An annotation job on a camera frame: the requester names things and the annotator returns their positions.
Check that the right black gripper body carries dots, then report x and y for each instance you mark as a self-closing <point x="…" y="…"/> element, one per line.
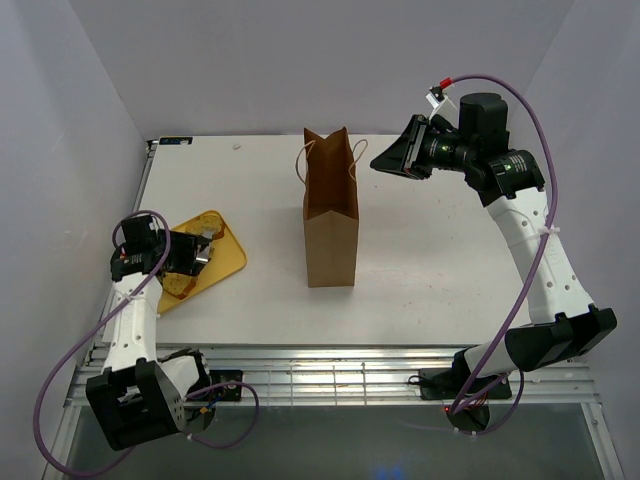
<point x="440" y="151"/>

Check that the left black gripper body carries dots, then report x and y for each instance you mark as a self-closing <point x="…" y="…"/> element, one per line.
<point x="183" y="250"/>

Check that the brown paper bag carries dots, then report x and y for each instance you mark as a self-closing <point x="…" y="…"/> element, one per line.
<point x="330" y="210"/>

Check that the metal serving tongs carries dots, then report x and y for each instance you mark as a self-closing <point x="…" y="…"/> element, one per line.
<point x="204" y="245"/>

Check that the seeded bread slice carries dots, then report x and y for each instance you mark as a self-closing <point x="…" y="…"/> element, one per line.
<point x="207" y="225"/>

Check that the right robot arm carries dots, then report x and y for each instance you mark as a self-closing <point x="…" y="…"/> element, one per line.
<point x="471" y="137"/>

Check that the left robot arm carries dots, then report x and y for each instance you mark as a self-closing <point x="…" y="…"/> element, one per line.
<point x="139" y="396"/>

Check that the yellow bread slice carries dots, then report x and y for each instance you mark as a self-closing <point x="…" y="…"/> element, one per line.
<point x="178" y="285"/>

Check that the yellow plastic tray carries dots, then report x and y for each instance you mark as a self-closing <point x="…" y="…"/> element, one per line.
<point x="227" y="257"/>

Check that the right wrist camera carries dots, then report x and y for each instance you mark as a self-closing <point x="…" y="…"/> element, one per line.
<point x="440" y="102"/>

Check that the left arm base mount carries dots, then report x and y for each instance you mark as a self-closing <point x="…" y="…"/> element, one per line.
<point x="226" y="393"/>

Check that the aluminium frame rail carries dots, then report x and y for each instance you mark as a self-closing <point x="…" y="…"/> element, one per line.
<point x="376" y="376"/>

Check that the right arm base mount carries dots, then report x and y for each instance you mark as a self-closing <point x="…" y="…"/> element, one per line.
<point x="440" y="384"/>

